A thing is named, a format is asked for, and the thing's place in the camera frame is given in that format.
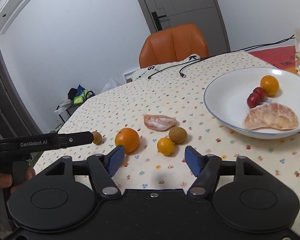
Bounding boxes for brown longan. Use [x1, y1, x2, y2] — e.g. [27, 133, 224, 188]
[92, 131, 103, 145]
[168, 127, 187, 144]

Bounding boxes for large orange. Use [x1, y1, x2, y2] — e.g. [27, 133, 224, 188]
[114, 128, 140, 154]

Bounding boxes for yellow kumquat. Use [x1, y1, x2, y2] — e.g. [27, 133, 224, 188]
[157, 137, 175, 156]

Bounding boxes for small pomelo segment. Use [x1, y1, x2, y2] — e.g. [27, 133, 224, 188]
[143, 114, 177, 131]

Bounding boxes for white plate blue rim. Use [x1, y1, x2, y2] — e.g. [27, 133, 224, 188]
[204, 67, 300, 140]

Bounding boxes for large pomelo segment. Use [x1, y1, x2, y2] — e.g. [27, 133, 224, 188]
[243, 103, 299, 131]

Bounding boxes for small orange kumquat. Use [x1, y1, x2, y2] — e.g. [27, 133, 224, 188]
[260, 75, 279, 96]

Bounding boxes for person's left hand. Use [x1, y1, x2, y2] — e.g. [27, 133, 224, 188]
[0, 166, 36, 194]

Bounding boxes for black side rack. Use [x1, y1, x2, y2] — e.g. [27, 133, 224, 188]
[54, 99, 83, 124]

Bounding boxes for floral patterned tablecloth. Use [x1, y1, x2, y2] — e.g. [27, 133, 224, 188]
[35, 52, 300, 235]

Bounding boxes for green and black bag pile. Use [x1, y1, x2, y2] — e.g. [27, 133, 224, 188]
[67, 85, 95, 105]

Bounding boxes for clear plastic bag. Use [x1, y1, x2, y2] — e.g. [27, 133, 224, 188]
[101, 79, 122, 93]

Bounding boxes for white box behind chair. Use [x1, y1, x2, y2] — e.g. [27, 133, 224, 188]
[123, 69, 139, 83]

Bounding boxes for white cushion black letters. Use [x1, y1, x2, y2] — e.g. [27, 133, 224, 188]
[131, 54, 200, 81]

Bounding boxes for orange leather chair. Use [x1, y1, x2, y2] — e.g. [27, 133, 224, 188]
[139, 23, 209, 68]

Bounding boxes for red paper mat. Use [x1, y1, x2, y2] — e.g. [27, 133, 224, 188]
[249, 46, 297, 74]

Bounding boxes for grey door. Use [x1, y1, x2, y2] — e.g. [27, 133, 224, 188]
[138, 0, 230, 56]

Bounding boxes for dark doorway frame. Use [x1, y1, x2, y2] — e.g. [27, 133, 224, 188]
[0, 50, 42, 139]

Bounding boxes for black usb cable right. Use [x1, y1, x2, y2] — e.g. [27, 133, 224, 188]
[179, 23, 300, 79]

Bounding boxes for black usb cable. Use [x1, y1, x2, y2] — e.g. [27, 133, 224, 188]
[147, 57, 208, 80]
[179, 23, 300, 79]

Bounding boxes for black usb cable left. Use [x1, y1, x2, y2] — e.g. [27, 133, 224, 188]
[147, 57, 208, 80]

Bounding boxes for black door handle lock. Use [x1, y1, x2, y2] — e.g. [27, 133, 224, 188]
[151, 11, 167, 31]

